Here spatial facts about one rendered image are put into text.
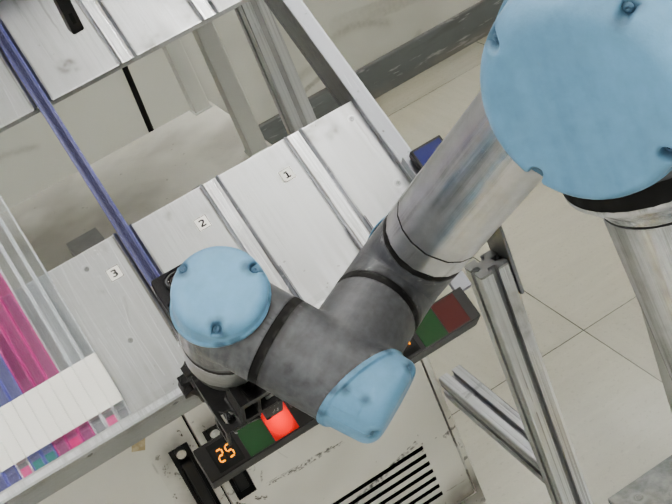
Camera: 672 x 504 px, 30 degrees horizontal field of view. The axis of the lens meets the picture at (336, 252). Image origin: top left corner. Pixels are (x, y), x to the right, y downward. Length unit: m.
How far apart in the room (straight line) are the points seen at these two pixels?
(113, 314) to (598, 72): 0.83
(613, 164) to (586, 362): 1.67
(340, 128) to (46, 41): 0.36
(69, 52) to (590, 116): 0.95
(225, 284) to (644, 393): 1.37
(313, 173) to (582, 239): 1.29
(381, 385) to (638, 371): 1.36
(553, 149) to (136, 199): 1.41
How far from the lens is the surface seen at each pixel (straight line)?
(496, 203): 0.92
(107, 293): 1.37
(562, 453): 1.64
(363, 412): 0.93
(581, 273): 2.53
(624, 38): 0.62
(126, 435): 1.32
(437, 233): 0.95
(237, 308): 0.93
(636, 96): 0.63
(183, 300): 0.93
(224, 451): 1.32
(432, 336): 1.36
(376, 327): 0.96
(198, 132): 2.15
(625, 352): 2.31
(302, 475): 1.83
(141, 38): 1.50
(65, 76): 1.49
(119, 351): 1.35
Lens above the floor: 1.42
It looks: 29 degrees down
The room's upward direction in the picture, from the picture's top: 23 degrees counter-clockwise
